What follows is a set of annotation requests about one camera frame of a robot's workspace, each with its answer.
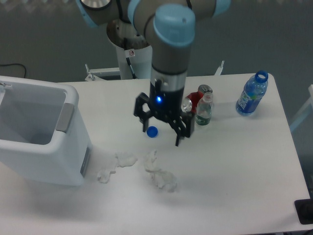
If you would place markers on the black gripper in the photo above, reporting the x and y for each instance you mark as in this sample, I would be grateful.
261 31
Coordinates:
165 106

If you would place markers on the white trash can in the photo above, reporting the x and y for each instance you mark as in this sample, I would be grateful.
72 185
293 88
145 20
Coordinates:
42 133

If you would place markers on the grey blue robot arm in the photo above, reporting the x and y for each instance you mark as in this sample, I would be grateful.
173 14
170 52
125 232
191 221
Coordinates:
168 26

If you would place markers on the crushed red soda can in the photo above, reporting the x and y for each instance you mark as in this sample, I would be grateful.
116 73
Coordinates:
189 103

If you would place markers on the blue bottle cap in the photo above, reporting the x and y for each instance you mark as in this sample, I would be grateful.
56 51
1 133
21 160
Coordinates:
152 132

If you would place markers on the clear bottle green label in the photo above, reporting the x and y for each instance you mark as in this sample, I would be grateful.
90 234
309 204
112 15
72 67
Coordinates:
204 109

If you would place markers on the crumpled white tissue left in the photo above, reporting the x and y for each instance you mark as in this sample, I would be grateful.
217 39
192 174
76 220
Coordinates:
120 159

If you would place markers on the crumpled white tissue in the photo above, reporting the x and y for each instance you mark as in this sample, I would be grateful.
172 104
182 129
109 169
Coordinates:
162 179
120 159

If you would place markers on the crumpled white tissue right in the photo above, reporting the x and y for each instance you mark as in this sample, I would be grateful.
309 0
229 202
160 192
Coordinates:
162 179

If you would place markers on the blue plastic bottle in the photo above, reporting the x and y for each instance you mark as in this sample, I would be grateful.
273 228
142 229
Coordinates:
253 91

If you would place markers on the white chair part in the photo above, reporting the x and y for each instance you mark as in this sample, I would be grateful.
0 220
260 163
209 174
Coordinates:
303 112

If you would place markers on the black device at edge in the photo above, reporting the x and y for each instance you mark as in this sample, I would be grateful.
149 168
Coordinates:
304 209

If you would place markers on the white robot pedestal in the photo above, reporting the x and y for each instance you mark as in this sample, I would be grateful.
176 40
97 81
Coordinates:
134 54

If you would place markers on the white frame bracket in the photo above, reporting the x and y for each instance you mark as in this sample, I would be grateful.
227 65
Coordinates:
102 74

